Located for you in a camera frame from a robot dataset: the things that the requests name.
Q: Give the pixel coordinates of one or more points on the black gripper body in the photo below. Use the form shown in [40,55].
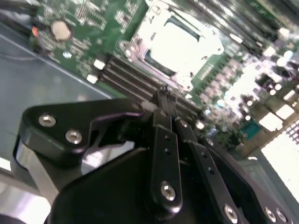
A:
[105,191]

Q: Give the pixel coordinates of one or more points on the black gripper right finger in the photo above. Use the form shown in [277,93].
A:
[205,163]

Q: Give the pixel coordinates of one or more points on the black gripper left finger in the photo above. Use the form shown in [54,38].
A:
[70,112]

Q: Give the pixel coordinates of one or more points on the metal socket cover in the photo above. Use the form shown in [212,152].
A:
[208,52]

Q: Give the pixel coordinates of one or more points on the silver CPU plate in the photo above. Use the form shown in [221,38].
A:
[172,44]

